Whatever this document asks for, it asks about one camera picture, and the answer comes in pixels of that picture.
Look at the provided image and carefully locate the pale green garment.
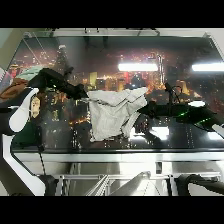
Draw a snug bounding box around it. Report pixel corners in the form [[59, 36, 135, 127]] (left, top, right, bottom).
[[14, 65, 45, 82]]

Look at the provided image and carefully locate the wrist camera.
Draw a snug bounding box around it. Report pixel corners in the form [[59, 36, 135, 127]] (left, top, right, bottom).
[[64, 66, 75, 81], [164, 82, 175, 103]]

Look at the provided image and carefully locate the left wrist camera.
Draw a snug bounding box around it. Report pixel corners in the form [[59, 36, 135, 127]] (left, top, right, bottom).
[[64, 66, 75, 81]]

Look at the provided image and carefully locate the black cable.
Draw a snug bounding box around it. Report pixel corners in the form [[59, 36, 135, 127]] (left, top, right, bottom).
[[34, 124, 48, 177]]

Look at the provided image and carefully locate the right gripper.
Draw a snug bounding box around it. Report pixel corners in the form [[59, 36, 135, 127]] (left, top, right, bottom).
[[137, 101, 160, 118]]

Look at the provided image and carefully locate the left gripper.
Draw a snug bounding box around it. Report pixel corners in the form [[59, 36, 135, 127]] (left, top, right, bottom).
[[69, 83, 90, 101]]

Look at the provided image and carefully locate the brown garment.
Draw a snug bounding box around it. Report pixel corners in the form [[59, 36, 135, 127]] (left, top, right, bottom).
[[0, 77, 30, 101]]

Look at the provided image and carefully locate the silver frame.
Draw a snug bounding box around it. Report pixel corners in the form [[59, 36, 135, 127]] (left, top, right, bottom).
[[9, 27, 224, 197]]

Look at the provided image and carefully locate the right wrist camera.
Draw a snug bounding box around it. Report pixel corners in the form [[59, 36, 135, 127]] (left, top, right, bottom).
[[164, 82, 175, 103]]

